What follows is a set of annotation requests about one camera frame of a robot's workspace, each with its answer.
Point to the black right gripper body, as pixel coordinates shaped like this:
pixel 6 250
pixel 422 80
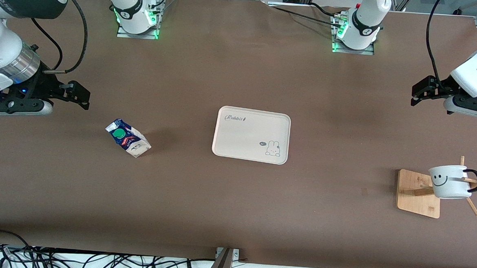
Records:
pixel 44 85

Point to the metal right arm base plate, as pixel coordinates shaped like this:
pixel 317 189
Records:
pixel 123 33

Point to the metal table edge bracket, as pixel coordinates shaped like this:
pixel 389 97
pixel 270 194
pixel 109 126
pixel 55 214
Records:
pixel 225 264

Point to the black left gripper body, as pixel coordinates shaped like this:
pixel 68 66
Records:
pixel 441 90

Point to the wooden cup rack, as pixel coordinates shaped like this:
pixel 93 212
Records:
pixel 413 196

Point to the blue white milk carton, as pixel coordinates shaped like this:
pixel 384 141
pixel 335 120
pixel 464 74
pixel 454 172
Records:
pixel 129 138

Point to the beige rabbit print tray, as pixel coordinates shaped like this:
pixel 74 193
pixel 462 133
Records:
pixel 242 140

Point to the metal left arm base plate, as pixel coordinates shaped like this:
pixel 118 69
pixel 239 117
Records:
pixel 369 51

